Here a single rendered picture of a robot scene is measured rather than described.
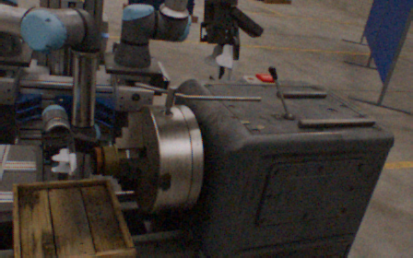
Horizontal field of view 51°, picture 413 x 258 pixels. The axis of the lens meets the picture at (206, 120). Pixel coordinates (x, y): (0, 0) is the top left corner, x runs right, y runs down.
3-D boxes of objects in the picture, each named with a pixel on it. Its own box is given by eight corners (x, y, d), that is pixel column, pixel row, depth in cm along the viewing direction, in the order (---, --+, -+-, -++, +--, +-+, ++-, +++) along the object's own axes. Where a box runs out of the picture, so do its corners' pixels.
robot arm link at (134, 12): (118, 33, 179) (122, -1, 174) (151, 36, 183) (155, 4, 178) (121, 41, 169) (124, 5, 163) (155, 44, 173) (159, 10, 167)
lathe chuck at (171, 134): (150, 166, 150) (166, 86, 135) (178, 234, 127) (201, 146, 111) (123, 168, 147) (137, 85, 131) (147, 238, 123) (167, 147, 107)
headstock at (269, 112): (290, 164, 188) (316, 78, 172) (365, 237, 149) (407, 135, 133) (159, 171, 163) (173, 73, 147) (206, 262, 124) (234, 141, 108)
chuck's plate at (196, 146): (159, 166, 152) (176, 86, 136) (189, 233, 128) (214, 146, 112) (150, 166, 150) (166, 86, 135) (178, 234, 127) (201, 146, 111)
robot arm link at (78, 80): (86, 2, 144) (81, 136, 163) (60, 5, 135) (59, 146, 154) (112, 9, 139) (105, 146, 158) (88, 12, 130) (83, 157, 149)
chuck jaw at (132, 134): (149, 149, 131) (147, 111, 133) (154, 146, 126) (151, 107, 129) (112, 150, 126) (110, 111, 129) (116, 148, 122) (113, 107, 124)
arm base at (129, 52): (112, 54, 184) (114, 31, 180) (147, 58, 189) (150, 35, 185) (114, 66, 171) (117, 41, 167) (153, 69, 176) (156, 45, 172)
